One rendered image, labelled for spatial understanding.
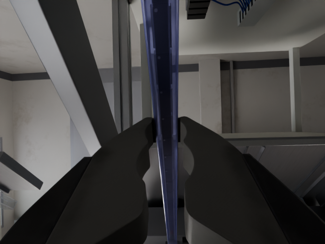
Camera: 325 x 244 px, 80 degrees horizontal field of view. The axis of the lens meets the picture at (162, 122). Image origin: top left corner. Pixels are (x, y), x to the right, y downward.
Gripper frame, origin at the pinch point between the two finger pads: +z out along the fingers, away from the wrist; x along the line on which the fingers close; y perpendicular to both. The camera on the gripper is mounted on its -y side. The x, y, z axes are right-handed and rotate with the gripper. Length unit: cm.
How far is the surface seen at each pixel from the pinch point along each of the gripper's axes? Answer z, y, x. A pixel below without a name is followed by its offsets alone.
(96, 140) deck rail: 7.7, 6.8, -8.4
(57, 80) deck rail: 5.7, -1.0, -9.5
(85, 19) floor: 183, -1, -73
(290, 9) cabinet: 57, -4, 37
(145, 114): 45, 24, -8
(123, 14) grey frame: 46.1, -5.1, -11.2
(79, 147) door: 246, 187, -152
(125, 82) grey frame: 37.3, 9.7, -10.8
